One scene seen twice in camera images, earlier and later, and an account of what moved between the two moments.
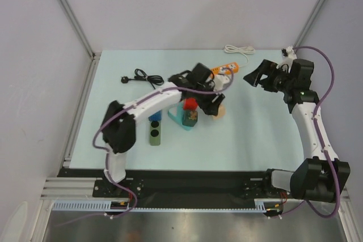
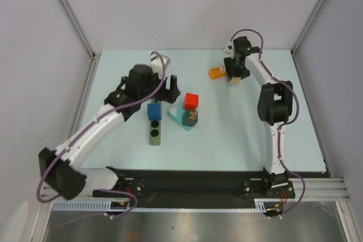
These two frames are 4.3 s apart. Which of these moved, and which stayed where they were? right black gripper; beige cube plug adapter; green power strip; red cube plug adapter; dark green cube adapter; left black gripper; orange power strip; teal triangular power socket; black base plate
Moved: left black gripper; beige cube plug adapter; right black gripper
Stayed: red cube plug adapter; orange power strip; teal triangular power socket; green power strip; dark green cube adapter; black base plate
